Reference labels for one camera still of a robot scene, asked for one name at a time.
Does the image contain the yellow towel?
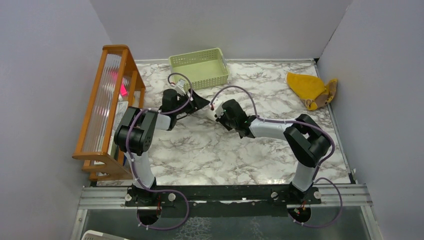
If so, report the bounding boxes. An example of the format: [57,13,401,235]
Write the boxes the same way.
[286,72,338,111]

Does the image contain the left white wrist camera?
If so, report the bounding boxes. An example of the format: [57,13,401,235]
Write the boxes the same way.
[173,78,187,96]

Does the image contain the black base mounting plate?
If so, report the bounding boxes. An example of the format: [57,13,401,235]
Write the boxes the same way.
[124,184,322,219]

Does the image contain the white cream towel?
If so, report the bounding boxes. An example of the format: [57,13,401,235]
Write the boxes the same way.
[205,107,217,122]

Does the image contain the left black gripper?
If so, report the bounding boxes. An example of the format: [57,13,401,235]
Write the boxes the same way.
[173,88,210,116]

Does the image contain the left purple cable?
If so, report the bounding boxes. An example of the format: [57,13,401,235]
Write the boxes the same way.
[125,72,190,231]

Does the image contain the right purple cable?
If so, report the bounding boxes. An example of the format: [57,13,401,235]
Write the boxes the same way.
[209,85,344,230]

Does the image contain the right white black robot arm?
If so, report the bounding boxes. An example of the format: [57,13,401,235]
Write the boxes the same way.
[210,99,333,204]

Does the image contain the aluminium frame rail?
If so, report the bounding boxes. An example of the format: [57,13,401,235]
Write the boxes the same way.
[70,183,383,240]

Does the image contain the wooden rack with clear panel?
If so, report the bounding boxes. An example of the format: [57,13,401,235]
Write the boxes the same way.
[72,44,146,182]

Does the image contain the pink object in rack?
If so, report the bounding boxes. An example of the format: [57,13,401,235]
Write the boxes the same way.
[112,71,128,97]

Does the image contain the purple cable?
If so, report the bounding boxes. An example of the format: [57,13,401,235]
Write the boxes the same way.
[125,72,190,231]
[209,85,344,230]

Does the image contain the white basket corner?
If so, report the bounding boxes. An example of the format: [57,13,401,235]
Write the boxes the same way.
[81,230,128,240]

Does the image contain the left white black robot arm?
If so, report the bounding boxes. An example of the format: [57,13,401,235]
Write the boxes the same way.
[113,87,210,206]

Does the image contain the light green plastic basket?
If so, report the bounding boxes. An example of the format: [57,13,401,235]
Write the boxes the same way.
[168,48,230,91]

